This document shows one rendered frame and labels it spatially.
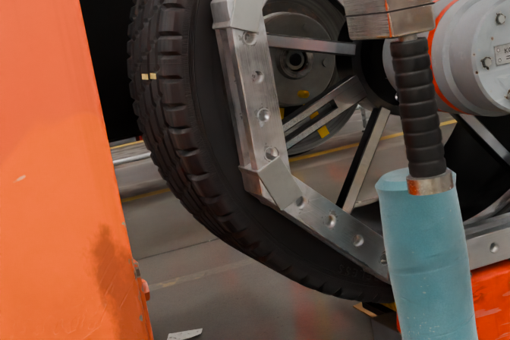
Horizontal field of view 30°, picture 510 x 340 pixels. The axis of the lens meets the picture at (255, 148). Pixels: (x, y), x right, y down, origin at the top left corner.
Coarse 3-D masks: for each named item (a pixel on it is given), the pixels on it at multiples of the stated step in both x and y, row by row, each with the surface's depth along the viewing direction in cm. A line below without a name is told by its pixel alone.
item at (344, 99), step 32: (352, 64) 122; (320, 96) 122; (352, 96) 123; (384, 96) 129; (288, 128) 120; (480, 128) 130; (448, 160) 148; (480, 160) 141; (352, 192) 124; (480, 192) 134
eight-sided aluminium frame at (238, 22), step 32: (224, 0) 105; (256, 0) 106; (224, 32) 109; (256, 32) 106; (224, 64) 110; (256, 64) 106; (256, 96) 107; (256, 128) 107; (256, 160) 107; (256, 192) 110; (288, 192) 109; (320, 224) 111; (352, 224) 112; (480, 224) 124; (352, 256) 113; (384, 256) 116; (480, 256) 119
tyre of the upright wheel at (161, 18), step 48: (144, 0) 125; (192, 0) 112; (144, 48) 122; (192, 48) 112; (144, 96) 126; (192, 96) 113; (192, 144) 114; (192, 192) 121; (240, 192) 116; (240, 240) 118; (288, 240) 119; (336, 288) 122; (384, 288) 124
